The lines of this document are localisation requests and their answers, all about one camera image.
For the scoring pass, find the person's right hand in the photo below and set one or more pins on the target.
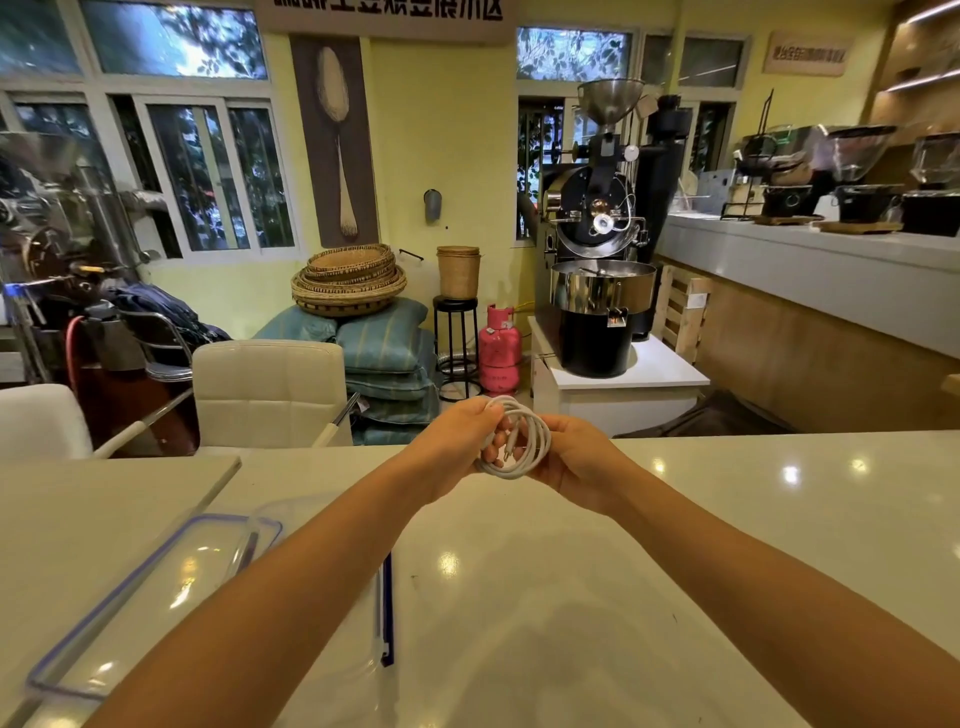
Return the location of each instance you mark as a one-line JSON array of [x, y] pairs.
[[585, 465]]

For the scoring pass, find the person's left hand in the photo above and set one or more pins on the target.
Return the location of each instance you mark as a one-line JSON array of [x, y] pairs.
[[450, 450]]

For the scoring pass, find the person's left thumb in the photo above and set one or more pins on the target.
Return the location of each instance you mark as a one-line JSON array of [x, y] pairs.
[[491, 407]]

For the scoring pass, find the person's right thumb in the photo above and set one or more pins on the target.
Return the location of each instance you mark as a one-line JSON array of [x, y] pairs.
[[555, 424]]

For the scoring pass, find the person's right forearm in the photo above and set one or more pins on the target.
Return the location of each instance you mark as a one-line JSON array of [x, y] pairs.
[[780, 600]]

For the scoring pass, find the person's left forearm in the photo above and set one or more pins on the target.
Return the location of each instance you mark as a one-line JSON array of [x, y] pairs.
[[285, 592]]

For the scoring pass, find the pink gas cylinder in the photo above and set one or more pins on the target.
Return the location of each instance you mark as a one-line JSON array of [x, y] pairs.
[[499, 352]]

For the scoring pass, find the black metal stool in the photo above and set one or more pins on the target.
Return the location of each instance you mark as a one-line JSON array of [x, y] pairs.
[[456, 337]]

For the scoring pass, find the tall woven basket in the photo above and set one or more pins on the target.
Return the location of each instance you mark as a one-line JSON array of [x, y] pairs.
[[458, 274]]

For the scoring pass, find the wooden pallet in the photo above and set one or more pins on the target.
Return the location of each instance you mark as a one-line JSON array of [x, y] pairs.
[[681, 311]]

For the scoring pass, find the large woven tray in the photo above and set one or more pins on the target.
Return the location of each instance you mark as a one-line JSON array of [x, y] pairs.
[[349, 296]]

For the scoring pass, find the small woven tray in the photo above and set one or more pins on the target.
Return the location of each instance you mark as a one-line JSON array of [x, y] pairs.
[[350, 261]]

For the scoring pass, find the black coffee roaster machine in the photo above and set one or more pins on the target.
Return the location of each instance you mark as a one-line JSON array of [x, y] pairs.
[[600, 225]]

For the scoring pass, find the white padded chair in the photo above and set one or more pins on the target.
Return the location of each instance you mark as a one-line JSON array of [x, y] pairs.
[[270, 394], [41, 424]]

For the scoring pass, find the black exhaust cylinder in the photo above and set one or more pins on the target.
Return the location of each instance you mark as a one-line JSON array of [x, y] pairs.
[[670, 195]]

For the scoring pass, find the white bar counter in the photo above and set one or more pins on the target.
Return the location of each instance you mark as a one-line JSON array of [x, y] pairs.
[[825, 300]]

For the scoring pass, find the brown spoon poster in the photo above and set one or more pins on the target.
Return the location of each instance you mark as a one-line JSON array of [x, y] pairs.
[[334, 142]]

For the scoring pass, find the clear plastic container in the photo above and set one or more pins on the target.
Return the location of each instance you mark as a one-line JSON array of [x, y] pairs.
[[337, 675]]

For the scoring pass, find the black coffee grinder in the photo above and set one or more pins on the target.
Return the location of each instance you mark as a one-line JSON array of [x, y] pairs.
[[784, 184], [934, 187], [862, 176]]

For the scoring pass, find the blue jacket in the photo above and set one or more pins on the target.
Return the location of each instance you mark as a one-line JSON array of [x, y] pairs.
[[161, 307]]

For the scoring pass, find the black metal stand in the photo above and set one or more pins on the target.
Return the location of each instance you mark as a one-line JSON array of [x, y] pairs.
[[759, 142]]

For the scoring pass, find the wooden serving board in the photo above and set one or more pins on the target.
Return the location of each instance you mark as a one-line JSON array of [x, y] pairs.
[[859, 226]]

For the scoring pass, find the clear lid with blue seal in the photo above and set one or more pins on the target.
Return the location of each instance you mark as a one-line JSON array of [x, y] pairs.
[[142, 600]]

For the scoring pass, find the steel roasting machine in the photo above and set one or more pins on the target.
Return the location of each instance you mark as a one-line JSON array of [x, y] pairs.
[[67, 225]]

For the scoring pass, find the white pedestal cabinet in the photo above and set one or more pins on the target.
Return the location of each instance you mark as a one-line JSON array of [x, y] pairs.
[[660, 382]]

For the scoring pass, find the grey metal wall scoop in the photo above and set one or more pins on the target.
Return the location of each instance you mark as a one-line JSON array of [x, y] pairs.
[[433, 205]]

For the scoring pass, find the chrome frame chair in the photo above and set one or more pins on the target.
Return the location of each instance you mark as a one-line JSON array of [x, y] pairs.
[[161, 352]]

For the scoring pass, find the narrow white frame window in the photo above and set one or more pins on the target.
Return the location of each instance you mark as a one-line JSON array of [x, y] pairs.
[[570, 56]]

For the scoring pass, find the large white frame window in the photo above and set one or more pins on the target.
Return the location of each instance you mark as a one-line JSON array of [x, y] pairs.
[[187, 165]]

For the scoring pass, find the lettered wall banner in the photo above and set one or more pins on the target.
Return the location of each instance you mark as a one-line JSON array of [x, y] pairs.
[[382, 16]]

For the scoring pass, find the beige wall sign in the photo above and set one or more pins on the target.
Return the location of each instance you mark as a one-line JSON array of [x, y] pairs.
[[806, 52]]

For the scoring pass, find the wooden wall shelf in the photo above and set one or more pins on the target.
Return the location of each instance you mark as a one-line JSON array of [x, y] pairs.
[[919, 67]]

